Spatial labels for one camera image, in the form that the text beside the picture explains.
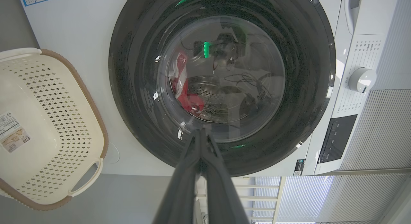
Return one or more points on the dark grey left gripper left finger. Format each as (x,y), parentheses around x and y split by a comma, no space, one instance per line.
(181,192)

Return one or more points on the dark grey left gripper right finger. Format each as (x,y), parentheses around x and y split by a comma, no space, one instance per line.
(221,198)

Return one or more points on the red and white garment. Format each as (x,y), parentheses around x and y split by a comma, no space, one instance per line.
(183,92)

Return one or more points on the round glass washer door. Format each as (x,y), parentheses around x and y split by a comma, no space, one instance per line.
(135,89)

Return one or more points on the stainless steel washing machine drum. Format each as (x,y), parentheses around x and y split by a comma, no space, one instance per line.
(208,89)

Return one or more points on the black display panel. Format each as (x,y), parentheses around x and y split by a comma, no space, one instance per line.
(337,139)

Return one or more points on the cream perforated laundry basket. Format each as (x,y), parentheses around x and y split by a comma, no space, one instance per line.
(35,121)

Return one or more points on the white front-load washing machine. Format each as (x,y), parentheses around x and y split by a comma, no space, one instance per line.
(80,41)

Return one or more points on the white control dial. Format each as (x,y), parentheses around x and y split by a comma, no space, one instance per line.
(362,79)

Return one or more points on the round drain filter cover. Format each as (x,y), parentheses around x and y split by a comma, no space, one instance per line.
(113,153)

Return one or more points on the small black QR sticker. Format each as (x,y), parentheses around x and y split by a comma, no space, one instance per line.
(299,168)

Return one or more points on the white slatted window blind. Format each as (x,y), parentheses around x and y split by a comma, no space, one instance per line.
(305,198)

